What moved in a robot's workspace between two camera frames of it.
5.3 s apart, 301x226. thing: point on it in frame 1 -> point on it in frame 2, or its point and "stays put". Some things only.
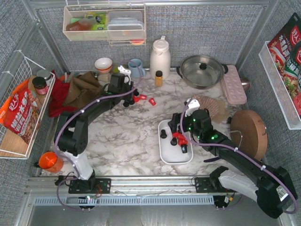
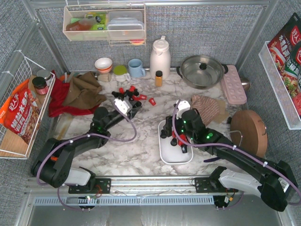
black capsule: (163, 134) stays put
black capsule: (174, 141) stays put
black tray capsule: (184, 149) stays put
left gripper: (131, 94) -> (132, 105)
